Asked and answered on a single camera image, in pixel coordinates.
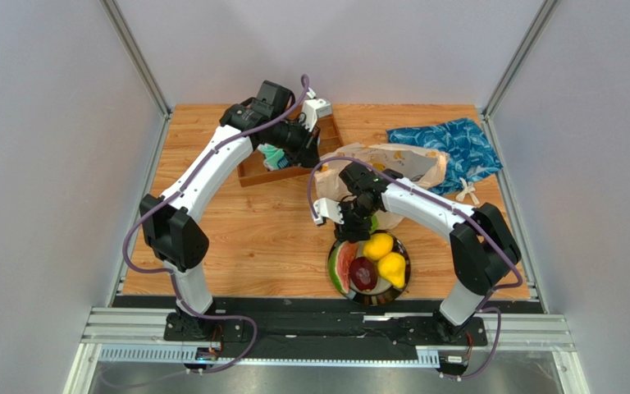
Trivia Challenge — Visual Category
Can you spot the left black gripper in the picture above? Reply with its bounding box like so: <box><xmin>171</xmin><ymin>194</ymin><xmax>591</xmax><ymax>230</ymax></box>
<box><xmin>269</xmin><ymin>119</ymin><xmax>323</xmax><ymax>172</ymax></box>

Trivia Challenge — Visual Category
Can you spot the yellow fake lemon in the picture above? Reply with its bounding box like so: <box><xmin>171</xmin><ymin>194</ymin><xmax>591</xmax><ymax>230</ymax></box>
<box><xmin>362</xmin><ymin>232</ymin><xmax>395</xmax><ymax>261</ymax></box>

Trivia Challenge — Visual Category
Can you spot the fake watermelon slice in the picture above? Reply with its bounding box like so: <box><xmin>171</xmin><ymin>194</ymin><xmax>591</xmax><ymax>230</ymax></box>
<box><xmin>327</xmin><ymin>241</ymin><xmax>358</xmax><ymax>296</ymax></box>

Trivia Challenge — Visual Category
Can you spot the dark red fake apple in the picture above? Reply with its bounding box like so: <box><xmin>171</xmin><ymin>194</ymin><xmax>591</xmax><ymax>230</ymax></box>
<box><xmin>349</xmin><ymin>257</ymin><xmax>378</xmax><ymax>292</ymax></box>

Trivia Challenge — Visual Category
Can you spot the yellow fake pear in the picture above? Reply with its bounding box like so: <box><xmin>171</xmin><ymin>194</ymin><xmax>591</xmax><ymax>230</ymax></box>
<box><xmin>377</xmin><ymin>252</ymin><xmax>406</xmax><ymax>288</ymax></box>

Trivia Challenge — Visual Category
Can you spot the translucent white plastic bag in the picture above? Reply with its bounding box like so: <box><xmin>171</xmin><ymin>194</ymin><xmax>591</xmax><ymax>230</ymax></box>
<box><xmin>308</xmin><ymin>143</ymin><xmax>455</xmax><ymax>235</ymax></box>

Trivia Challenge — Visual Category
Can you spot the green fake starfruit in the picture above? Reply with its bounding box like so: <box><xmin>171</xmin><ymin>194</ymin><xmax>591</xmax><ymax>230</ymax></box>
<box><xmin>369</xmin><ymin>215</ymin><xmax>379</xmax><ymax>233</ymax></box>

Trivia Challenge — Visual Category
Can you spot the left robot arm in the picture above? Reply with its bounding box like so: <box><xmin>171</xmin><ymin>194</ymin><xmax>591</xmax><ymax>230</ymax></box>
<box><xmin>134</xmin><ymin>75</ymin><xmax>320</xmax><ymax>340</ymax></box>

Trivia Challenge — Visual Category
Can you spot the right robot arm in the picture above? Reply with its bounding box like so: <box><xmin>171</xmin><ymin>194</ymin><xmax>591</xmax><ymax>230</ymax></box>
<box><xmin>334</xmin><ymin>162</ymin><xmax>523</xmax><ymax>343</ymax></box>

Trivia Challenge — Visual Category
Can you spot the teal white sock bundle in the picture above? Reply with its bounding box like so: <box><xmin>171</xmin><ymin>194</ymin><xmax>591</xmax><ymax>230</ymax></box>
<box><xmin>258</xmin><ymin>144</ymin><xmax>291</xmax><ymax>171</ymax></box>

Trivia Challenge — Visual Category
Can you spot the brown wooden organizer tray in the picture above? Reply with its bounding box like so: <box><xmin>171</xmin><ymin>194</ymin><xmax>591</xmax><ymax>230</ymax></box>
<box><xmin>237</xmin><ymin>115</ymin><xmax>344</xmax><ymax>187</ymax></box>

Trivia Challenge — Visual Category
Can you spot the black rimmed beige plate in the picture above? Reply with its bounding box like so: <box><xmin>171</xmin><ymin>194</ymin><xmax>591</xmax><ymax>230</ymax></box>
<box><xmin>329</xmin><ymin>230</ymin><xmax>411</xmax><ymax>306</ymax></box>

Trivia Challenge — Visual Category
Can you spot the blue patterned cloth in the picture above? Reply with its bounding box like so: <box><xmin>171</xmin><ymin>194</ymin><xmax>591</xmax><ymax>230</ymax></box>
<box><xmin>387</xmin><ymin>117</ymin><xmax>503</xmax><ymax>195</ymax></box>

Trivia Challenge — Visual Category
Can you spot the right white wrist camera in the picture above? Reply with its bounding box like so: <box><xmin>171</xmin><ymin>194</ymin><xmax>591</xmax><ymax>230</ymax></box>
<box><xmin>312</xmin><ymin>198</ymin><xmax>344</xmax><ymax>226</ymax></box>

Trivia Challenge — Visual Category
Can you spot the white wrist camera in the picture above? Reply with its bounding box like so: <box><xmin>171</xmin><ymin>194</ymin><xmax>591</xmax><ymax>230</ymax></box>
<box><xmin>297</xmin><ymin>89</ymin><xmax>332</xmax><ymax>132</ymax></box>
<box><xmin>312</xmin><ymin>198</ymin><xmax>344</xmax><ymax>226</ymax></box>

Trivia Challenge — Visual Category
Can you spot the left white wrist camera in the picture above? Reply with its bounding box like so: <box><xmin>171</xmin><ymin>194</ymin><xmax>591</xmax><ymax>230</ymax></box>
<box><xmin>297</xmin><ymin>89</ymin><xmax>332</xmax><ymax>132</ymax></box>

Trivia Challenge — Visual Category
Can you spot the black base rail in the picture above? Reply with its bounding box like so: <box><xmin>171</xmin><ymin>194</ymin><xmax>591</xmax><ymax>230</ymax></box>
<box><xmin>112</xmin><ymin>295</ymin><xmax>546</xmax><ymax>369</ymax></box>

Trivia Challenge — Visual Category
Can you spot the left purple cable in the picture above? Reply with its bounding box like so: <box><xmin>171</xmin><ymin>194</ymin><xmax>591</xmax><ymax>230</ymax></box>
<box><xmin>121</xmin><ymin>74</ymin><xmax>312</xmax><ymax>376</ymax></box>

